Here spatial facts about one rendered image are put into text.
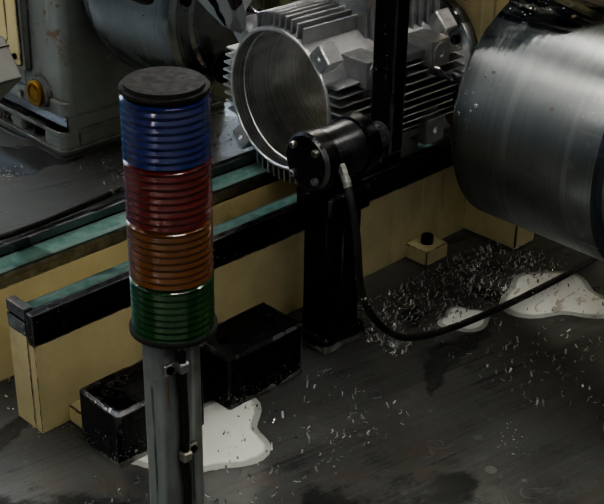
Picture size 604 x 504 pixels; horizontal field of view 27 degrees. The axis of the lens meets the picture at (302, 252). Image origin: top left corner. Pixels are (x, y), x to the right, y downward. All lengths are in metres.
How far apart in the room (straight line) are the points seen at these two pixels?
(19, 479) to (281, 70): 0.57
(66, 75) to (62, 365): 0.62
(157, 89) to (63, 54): 0.90
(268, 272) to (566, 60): 0.38
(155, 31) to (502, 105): 0.51
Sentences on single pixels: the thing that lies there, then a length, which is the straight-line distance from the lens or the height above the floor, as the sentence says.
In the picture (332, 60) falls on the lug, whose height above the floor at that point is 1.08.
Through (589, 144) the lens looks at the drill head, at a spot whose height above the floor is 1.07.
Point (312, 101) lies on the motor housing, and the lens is 1.48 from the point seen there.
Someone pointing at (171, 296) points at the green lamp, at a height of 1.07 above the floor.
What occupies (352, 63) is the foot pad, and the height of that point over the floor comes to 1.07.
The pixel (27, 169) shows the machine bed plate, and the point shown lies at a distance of 1.74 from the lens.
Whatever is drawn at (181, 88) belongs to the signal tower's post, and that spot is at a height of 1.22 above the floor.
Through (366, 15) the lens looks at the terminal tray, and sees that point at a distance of 1.35.
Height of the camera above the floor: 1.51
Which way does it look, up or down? 28 degrees down
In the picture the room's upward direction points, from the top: 1 degrees clockwise
